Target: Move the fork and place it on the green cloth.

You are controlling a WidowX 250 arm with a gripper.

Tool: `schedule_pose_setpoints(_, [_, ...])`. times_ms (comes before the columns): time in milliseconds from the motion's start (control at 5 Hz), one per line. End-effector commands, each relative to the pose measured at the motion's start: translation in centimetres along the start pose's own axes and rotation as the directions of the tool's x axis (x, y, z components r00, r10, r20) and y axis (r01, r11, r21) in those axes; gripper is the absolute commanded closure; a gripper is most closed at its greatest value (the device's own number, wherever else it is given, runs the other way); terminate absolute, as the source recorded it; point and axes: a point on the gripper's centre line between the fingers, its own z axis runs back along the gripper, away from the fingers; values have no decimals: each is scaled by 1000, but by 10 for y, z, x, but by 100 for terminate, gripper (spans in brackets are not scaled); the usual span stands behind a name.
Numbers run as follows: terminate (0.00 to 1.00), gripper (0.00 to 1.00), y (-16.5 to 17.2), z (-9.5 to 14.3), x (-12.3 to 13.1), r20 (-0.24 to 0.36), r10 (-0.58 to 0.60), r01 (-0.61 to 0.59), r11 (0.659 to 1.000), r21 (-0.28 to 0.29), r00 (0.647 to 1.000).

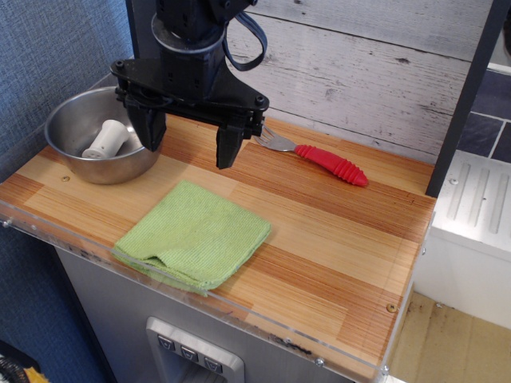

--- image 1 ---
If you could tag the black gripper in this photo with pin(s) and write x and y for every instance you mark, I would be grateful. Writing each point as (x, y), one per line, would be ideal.
(198, 86)

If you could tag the red handled metal fork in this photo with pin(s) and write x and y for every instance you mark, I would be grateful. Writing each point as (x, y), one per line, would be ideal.
(337, 165)

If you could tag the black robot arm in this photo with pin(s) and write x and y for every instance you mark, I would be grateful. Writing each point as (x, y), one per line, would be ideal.
(195, 26)

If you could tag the green microfiber cloth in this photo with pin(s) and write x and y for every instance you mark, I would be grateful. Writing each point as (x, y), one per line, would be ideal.
(193, 239)

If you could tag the white salt shaker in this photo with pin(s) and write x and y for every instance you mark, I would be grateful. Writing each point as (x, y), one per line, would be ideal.
(109, 140)

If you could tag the stainless steel bowl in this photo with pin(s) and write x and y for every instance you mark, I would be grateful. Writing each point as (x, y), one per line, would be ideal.
(92, 133)

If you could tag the silver toy dishwasher cabinet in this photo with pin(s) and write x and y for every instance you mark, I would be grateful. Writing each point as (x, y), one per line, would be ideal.
(281, 332)

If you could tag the dishwasher button panel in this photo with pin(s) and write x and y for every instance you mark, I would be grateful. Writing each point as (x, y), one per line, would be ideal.
(184, 357)

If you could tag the yellow black object at corner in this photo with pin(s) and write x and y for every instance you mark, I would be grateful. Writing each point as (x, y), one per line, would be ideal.
(12, 371)

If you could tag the white toy sink drainboard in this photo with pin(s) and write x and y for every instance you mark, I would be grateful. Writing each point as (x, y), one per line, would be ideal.
(465, 262)

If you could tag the dark left frame post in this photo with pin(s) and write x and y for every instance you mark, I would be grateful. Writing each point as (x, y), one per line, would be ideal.
(140, 15)

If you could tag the dark frame post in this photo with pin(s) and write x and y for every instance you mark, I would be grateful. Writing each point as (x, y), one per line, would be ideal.
(475, 75)
(140, 15)

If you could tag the dark right frame post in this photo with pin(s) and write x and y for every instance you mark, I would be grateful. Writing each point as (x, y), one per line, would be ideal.
(475, 75)

